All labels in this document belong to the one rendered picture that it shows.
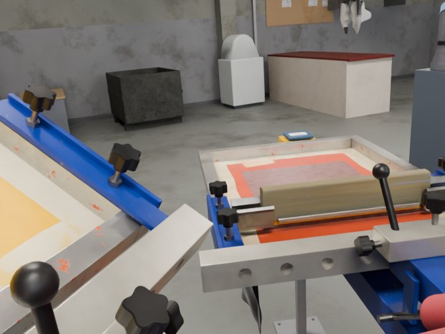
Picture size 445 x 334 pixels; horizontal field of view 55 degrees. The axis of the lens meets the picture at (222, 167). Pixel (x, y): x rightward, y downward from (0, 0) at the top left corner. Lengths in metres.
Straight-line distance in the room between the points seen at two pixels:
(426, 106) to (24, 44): 6.96
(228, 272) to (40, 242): 0.29
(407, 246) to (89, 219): 0.47
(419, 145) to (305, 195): 0.90
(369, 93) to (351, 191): 5.92
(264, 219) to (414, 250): 0.34
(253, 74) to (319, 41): 2.16
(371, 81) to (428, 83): 5.16
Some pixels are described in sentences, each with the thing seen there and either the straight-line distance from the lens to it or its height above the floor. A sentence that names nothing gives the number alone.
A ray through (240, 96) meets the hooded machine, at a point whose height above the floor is 0.22.
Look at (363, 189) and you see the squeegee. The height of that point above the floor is 1.04.
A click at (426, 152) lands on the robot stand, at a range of 1.76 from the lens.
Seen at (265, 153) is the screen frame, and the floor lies 0.97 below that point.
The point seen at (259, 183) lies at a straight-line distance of 1.27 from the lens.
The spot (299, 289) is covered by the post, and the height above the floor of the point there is 0.26.
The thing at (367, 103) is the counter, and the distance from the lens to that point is 6.88.
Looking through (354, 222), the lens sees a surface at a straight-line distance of 1.02.
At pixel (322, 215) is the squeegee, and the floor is 0.99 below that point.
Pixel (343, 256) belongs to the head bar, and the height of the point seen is 1.03.
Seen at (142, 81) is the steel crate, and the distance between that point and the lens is 6.63.
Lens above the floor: 1.39
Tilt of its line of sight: 18 degrees down
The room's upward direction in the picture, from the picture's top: 4 degrees counter-clockwise
